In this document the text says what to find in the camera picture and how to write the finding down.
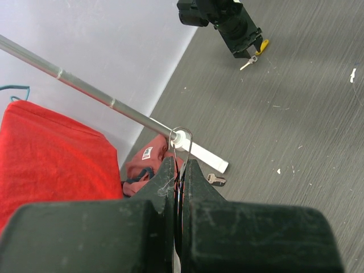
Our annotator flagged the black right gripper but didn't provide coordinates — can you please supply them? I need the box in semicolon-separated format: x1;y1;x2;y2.
216;5;263;59

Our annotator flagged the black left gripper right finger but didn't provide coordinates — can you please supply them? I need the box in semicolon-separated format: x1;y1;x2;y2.
180;160;345;272

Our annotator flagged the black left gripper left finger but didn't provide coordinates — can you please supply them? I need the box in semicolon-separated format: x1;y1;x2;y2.
1;158;175;272

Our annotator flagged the key with yellow tag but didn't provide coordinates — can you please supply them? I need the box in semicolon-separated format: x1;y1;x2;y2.
239;39;269;71

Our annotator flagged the keyring with tagged keys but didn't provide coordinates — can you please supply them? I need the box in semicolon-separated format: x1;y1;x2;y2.
168;126;193;257

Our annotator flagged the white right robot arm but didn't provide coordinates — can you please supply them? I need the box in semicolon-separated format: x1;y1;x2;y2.
177;0;263;59

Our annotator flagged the black head key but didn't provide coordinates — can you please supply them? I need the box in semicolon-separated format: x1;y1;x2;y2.
207;173;226;187

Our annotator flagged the dark red crumpled shirt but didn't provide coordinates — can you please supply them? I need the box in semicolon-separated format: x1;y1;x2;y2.
122;135;173;197

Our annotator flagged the silver white clothes rack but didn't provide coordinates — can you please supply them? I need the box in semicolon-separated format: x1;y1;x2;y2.
1;37;229;173

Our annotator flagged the bright red shirt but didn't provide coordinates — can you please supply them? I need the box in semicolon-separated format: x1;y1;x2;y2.
1;101;123;227

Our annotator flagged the teal clothes hanger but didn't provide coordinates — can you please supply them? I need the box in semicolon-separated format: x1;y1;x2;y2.
0;85;31;102

